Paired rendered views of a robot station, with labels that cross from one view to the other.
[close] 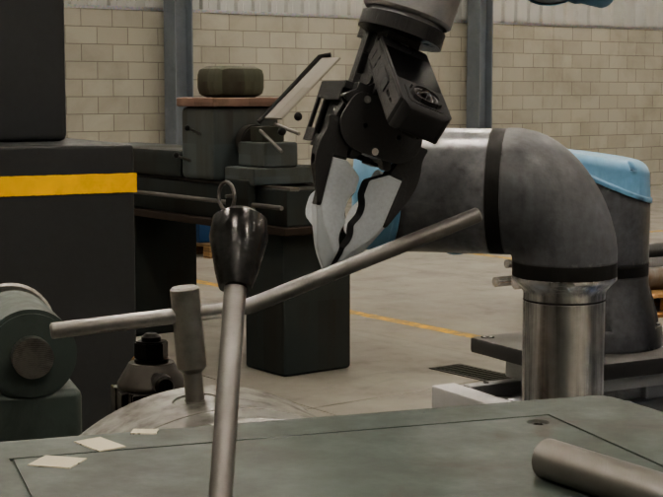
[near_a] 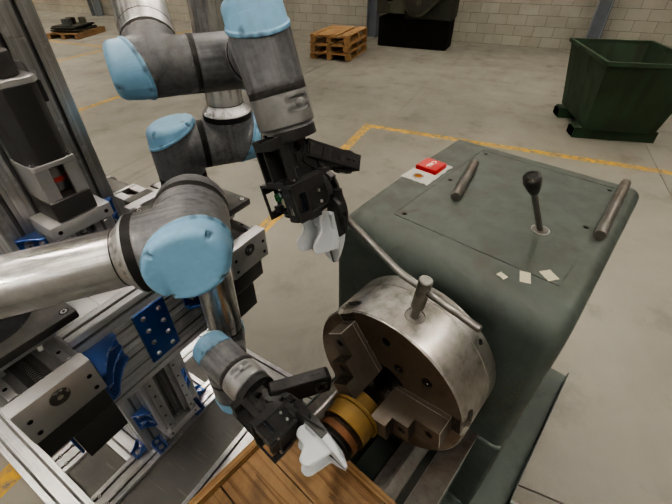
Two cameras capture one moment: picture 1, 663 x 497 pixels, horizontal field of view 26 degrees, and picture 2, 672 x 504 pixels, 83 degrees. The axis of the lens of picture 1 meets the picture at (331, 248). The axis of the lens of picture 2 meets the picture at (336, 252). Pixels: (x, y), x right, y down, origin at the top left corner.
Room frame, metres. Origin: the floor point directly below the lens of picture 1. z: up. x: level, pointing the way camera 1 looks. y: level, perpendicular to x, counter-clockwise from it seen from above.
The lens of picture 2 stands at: (1.37, 0.40, 1.71)
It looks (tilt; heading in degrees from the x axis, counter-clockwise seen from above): 39 degrees down; 241
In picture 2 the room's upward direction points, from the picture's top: straight up
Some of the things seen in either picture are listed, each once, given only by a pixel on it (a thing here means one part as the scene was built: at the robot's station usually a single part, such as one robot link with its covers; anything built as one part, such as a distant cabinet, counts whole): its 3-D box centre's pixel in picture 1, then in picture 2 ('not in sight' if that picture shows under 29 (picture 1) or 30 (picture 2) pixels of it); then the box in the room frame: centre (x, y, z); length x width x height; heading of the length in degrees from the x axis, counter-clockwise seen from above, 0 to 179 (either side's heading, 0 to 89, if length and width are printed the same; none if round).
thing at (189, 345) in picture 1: (191, 362); (418, 304); (1.05, 0.10, 1.26); 0.02 x 0.02 x 0.12
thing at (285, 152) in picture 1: (222, 200); not in sight; (8.27, 0.63, 0.84); 2.28 x 0.91 x 1.67; 37
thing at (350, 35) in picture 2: not in sight; (339, 42); (-2.98, -7.20, 0.22); 1.25 x 0.86 x 0.44; 40
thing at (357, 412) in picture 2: not in sight; (349, 422); (1.19, 0.14, 1.08); 0.09 x 0.09 x 0.09; 21
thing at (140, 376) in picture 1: (151, 374); not in sight; (1.66, 0.21, 1.14); 0.08 x 0.08 x 0.03
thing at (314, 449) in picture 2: not in sight; (316, 451); (1.27, 0.16, 1.10); 0.09 x 0.06 x 0.03; 108
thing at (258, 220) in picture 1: (240, 248); (531, 183); (0.77, 0.05, 1.38); 0.04 x 0.03 x 0.05; 19
